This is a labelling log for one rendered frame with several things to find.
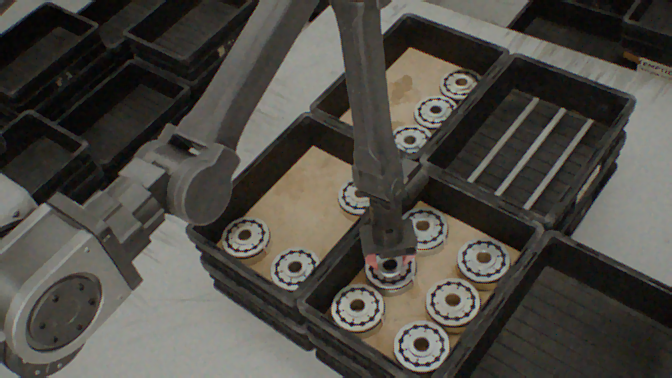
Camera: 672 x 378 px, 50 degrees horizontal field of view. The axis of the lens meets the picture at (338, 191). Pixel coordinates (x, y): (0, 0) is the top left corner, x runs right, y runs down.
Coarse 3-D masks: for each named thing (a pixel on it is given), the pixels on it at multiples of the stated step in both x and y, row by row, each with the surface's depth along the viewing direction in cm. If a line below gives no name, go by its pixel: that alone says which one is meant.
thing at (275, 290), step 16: (304, 112) 163; (288, 128) 160; (336, 128) 159; (272, 144) 158; (256, 160) 155; (240, 176) 153; (368, 208) 144; (192, 224) 147; (192, 240) 146; (208, 240) 144; (224, 256) 141; (240, 272) 140; (256, 272) 137; (272, 288) 135; (304, 288) 134; (288, 304) 135
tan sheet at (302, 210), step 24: (312, 168) 165; (336, 168) 164; (288, 192) 162; (312, 192) 161; (336, 192) 160; (264, 216) 158; (288, 216) 158; (312, 216) 157; (336, 216) 156; (288, 240) 154; (312, 240) 153; (336, 240) 152; (264, 264) 150
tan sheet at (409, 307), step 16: (448, 224) 151; (464, 224) 151; (448, 240) 149; (464, 240) 148; (496, 240) 147; (416, 256) 147; (432, 256) 147; (448, 256) 146; (512, 256) 144; (432, 272) 144; (448, 272) 144; (416, 288) 142; (400, 304) 141; (416, 304) 140; (448, 304) 139; (400, 320) 139; (416, 320) 138; (384, 336) 137; (448, 336) 135; (384, 352) 135
